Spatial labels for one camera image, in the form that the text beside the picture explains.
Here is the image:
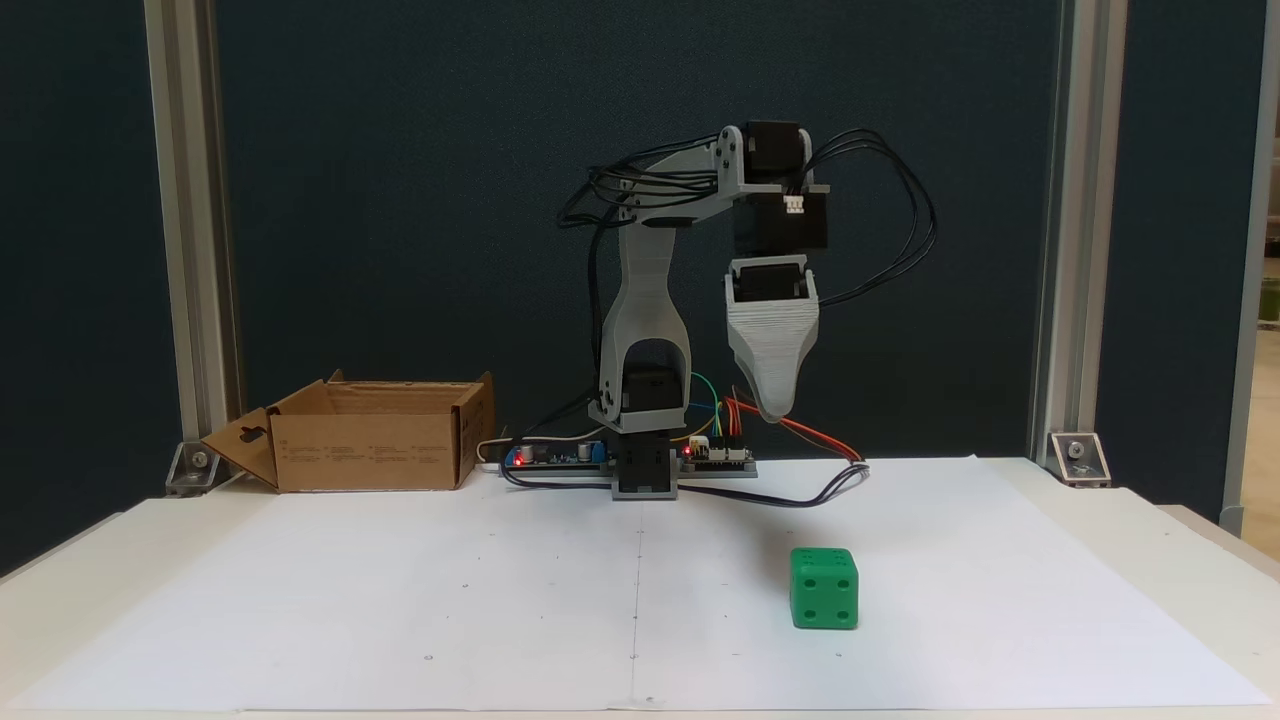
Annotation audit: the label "motor controller circuit board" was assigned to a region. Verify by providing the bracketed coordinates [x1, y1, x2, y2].
[680, 445, 758, 479]

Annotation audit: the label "orange and red wires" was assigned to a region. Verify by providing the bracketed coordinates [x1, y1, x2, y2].
[722, 395, 867, 467]

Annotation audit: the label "aluminium corner bracket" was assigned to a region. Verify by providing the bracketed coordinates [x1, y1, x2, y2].
[165, 440, 247, 498]
[1048, 432, 1112, 489]

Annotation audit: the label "black gripper cable bundle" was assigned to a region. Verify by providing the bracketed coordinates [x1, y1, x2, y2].
[800, 128, 938, 307]

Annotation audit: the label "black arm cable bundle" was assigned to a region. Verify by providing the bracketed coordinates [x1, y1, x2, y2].
[557, 148, 723, 406]

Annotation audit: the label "black cable with white connector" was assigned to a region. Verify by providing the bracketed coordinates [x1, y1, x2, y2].
[500, 460, 871, 513]

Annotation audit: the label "aluminium frame post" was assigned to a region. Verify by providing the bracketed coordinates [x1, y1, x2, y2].
[1220, 0, 1280, 537]
[143, 0, 244, 471]
[1030, 0, 1127, 467]

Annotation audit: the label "green die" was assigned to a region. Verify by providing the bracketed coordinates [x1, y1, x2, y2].
[789, 546, 860, 631]

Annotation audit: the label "yellow green blue jumper wires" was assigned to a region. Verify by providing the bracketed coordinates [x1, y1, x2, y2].
[672, 372, 725, 446]

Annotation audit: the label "brown cardboard box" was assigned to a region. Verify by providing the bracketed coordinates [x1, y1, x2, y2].
[200, 370, 497, 493]

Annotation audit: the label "blue power circuit board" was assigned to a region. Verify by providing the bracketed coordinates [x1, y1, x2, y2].
[503, 443, 609, 479]

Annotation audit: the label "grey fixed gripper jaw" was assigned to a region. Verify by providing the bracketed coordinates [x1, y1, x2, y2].
[727, 311, 820, 424]

